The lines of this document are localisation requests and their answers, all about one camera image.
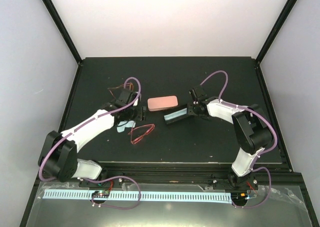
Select pink glasses case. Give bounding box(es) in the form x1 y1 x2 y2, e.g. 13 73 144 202
147 95 178 112

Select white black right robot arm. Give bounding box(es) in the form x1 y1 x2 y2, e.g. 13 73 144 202
187 85 278 189

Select left black frame post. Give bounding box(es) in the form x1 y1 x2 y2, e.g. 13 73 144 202
42 0 83 65

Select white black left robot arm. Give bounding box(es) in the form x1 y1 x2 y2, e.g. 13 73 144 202
38 89 145 187

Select black frame post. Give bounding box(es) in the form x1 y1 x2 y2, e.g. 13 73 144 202
255 0 298 65
42 0 83 65

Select red frame sunglasses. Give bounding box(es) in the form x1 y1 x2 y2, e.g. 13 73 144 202
128 123 156 145

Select brown frame sunglasses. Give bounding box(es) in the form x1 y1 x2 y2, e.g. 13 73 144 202
107 82 134 98

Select base circuit board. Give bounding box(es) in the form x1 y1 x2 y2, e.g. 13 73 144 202
231 191 257 200
91 190 110 199

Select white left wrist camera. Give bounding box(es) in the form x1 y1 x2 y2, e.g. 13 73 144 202
133 94 142 107

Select white slotted cable duct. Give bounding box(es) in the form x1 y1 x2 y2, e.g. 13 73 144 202
42 189 232 204

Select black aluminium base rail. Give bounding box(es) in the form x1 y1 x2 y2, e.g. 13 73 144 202
78 170 258 190

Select right base circuit board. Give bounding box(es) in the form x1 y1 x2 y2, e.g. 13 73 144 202
231 191 257 200

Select left base circuit board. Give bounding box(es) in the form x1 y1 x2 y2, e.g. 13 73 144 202
91 190 110 199

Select light blue cleaning cloth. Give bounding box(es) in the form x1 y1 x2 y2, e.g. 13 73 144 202
164 108 187 121

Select right black frame post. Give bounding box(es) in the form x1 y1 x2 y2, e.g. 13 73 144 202
255 0 298 65

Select black glasses case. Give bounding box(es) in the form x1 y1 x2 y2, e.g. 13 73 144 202
163 104 191 125

